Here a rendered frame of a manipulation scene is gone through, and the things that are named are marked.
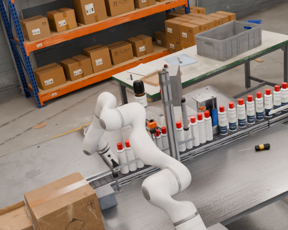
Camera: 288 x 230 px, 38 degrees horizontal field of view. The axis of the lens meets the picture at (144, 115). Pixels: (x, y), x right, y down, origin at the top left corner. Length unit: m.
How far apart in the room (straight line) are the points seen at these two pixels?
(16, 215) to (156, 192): 1.07
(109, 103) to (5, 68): 4.73
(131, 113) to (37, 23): 4.01
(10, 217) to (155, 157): 1.07
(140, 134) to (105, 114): 0.19
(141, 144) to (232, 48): 2.62
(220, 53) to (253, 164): 1.88
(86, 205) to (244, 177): 0.96
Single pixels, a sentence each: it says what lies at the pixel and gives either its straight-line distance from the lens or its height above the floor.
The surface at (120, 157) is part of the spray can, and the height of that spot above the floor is 1.00.
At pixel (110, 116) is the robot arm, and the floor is 1.48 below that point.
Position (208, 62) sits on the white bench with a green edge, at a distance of 4.35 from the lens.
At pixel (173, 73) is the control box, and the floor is 1.48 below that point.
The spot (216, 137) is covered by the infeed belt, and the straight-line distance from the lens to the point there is 2.84.
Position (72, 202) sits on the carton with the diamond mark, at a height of 1.12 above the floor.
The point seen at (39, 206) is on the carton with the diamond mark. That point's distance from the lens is 2.11.
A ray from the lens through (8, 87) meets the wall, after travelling 6.75.
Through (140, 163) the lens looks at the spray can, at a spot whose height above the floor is 0.92.
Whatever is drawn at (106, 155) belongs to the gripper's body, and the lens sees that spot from 2.46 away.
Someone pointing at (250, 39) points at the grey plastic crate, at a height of 0.92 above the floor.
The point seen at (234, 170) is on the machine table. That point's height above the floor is 0.83.
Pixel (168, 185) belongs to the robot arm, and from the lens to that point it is 1.82.
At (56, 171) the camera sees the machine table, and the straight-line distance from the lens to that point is 2.89.
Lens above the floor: 2.33
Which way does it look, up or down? 26 degrees down
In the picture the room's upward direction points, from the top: 10 degrees counter-clockwise
